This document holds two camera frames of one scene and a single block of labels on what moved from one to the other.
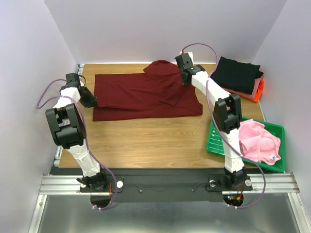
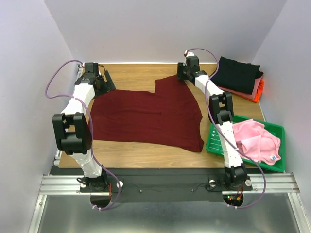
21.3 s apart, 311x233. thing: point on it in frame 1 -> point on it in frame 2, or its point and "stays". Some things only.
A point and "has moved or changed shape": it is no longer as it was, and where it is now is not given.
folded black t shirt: [235, 75] stays
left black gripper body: [89, 99] -> [107, 82]
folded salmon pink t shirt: [251, 96] stays
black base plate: [155, 185] stays
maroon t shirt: [158, 91] has moved or changed shape
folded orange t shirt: [258, 93] stays
